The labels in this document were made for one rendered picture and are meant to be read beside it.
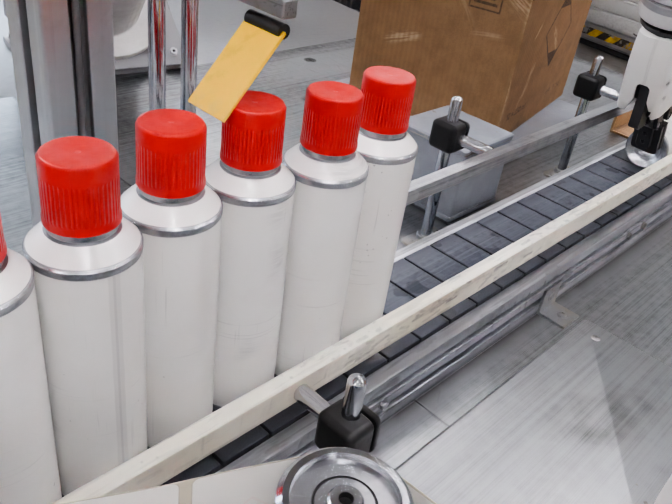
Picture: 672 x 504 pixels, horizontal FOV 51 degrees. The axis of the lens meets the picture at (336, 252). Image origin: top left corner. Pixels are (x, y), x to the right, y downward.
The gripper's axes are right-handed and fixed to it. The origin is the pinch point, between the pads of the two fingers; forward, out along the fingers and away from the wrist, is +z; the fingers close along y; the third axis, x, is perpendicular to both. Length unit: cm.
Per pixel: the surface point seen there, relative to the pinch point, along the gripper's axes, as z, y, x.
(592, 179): 2.2, 8.6, -1.9
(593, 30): 211, -338, -179
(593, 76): -3.5, -2.0, -9.2
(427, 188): -16.4, 36.9, -3.1
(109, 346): -31, 66, 3
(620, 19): 199, -341, -162
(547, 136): -9.9, 18.3, -3.1
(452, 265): -8.0, 36.6, -0.7
